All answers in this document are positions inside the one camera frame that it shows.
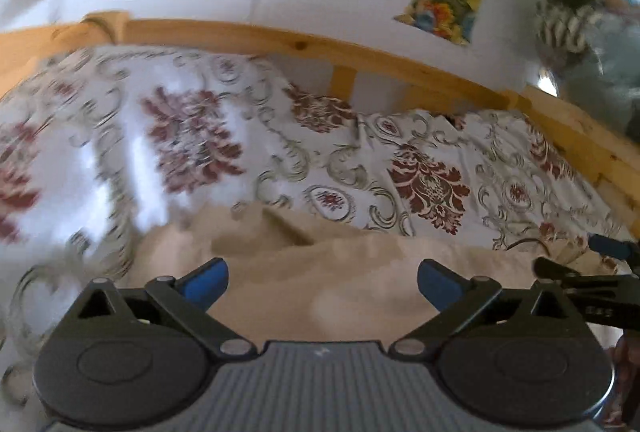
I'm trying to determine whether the beige large garment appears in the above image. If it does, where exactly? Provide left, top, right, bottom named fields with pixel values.
left=119, top=203, right=609, bottom=353

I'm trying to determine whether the plastic bag of clothes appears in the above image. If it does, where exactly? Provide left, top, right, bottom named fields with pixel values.
left=535, top=0, right=639, bottom=143

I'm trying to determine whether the floral patterned bedsheet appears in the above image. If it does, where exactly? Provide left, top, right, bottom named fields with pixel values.
left=1, top=48, right=629, bottom=406

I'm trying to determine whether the wooden bed frame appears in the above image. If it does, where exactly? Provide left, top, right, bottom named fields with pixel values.
left=1, top=10, right=639, bottom=235

